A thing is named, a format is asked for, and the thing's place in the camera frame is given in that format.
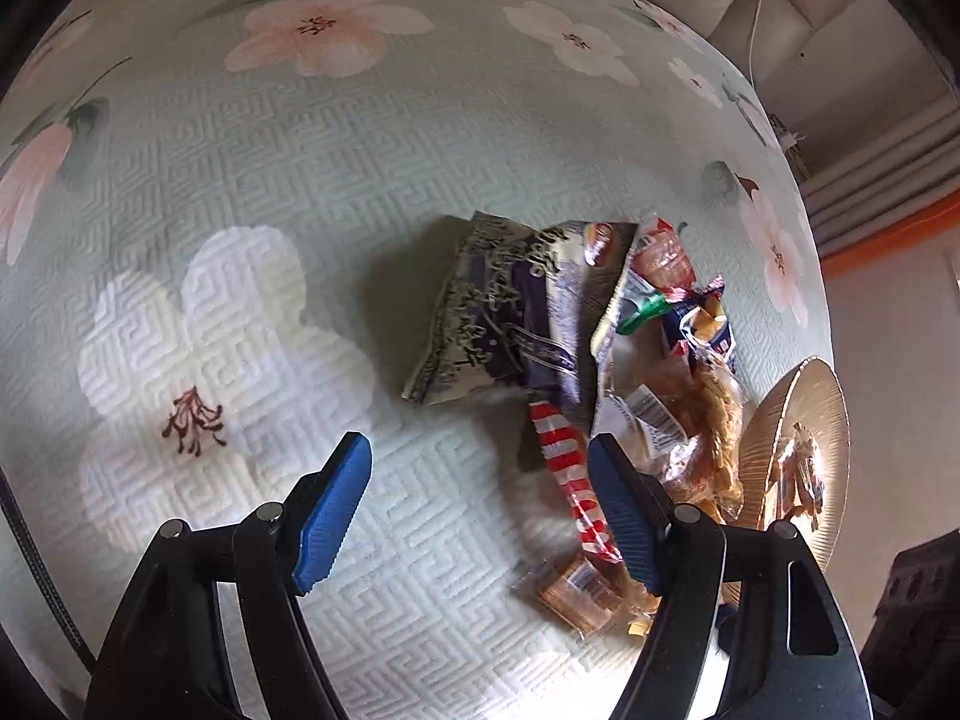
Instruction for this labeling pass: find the small clear pastry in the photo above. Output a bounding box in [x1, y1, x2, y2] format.
[512, 553, 659, 640]

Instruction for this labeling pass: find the red striped biscuit bag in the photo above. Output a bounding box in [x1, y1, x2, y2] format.
[525, 358, 749, 568]

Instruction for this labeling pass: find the red clear snack packet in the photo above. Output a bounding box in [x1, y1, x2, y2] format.
[590, 215, 697, 353]

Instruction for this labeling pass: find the dark seaweed snack packet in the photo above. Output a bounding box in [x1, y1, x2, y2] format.
[404, 211, 638, 426]

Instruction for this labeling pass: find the blue cracker snack packet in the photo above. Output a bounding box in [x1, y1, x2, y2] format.
[661, 277, 739, 374]

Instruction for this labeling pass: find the round gold ribbed tray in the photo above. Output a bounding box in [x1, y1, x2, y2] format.
[736, 358, 850, 567]

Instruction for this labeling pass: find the floral green quilted bedspread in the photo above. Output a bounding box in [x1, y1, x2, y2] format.
[2, 0, 832, 718]

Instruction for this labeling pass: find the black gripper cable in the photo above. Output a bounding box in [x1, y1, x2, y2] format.
[0, 466, 100, 676]

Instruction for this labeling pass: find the white charging cable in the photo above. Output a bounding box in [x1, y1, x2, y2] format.
[745, 0, 804, 157]

